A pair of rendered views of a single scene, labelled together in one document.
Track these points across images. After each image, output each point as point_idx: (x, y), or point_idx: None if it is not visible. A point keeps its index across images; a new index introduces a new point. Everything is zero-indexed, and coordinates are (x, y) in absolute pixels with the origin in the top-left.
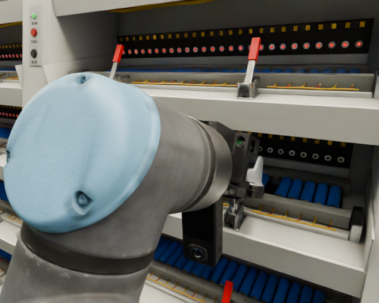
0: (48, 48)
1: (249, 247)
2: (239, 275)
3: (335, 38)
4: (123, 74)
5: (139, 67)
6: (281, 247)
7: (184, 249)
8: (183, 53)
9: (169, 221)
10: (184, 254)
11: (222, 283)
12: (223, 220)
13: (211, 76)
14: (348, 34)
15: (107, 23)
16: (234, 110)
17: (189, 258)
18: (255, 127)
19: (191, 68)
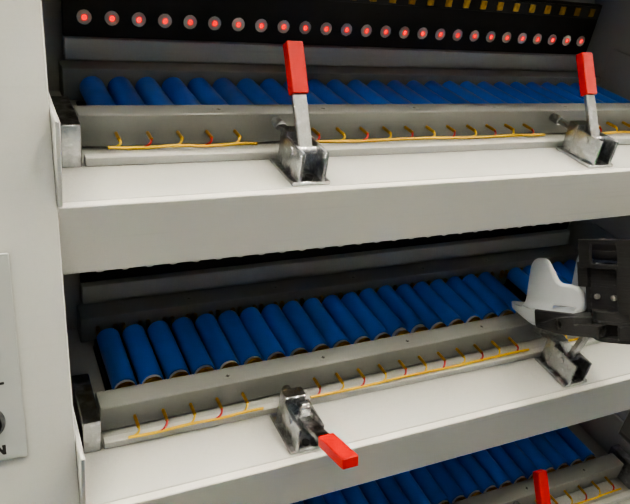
0: (39, 49)
1: (602, 397)
2: (475, 461)
3: (558, 29)
4: (256, 116)
5: (180, 73)
6: None
7: None
8: (293, 34)
9: (483, 426)
10: None
11: (476, 488)
12: (572, 375)
13: (480, 115)
14: (572, 25)
15: None
16: (591, 189)
17: None
18: (609, 210)
19: (334, 77)
